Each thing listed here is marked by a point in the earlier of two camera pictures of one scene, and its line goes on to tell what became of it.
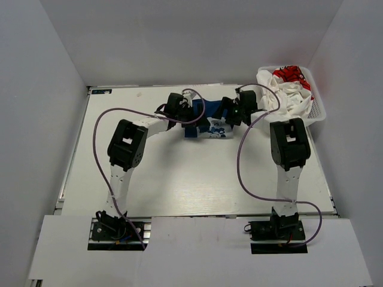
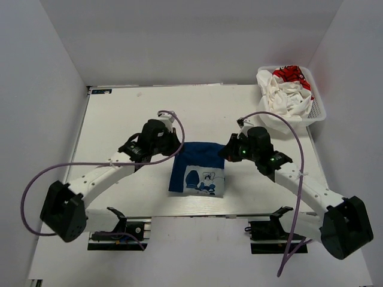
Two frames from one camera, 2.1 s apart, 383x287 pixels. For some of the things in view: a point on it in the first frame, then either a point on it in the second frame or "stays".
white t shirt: [290, 99] stays
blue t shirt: [219, 127] to [198, 170]
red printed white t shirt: [293, 73] stays
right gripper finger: [226, 109] to [233, 150]
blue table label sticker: [109, 91] stays
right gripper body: [238, 110] to [249, 153]
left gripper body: [185, 114] to [167, 144]
